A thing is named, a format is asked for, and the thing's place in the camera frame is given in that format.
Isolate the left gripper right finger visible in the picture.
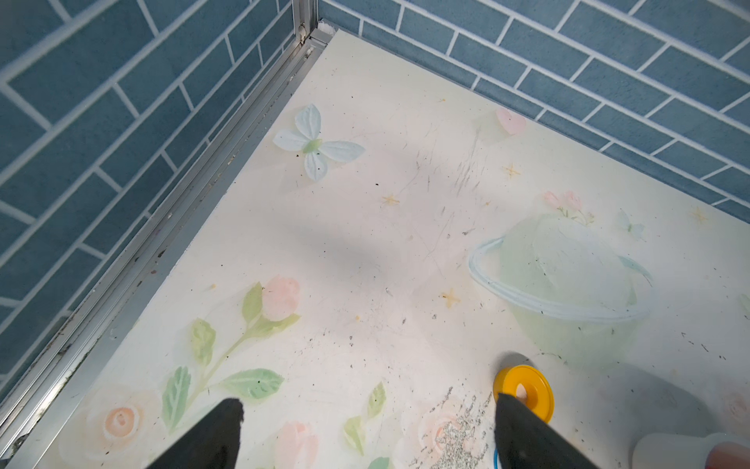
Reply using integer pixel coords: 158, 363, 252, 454
494, 393, 596, 469

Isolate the small yellow tape roll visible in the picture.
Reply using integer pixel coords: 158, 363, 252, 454
493, 365, 556, 423

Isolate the white plastic storage box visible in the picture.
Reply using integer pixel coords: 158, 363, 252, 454
631, 433, 749, 469

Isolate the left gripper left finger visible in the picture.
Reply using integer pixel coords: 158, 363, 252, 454
148, 398, 244, 469

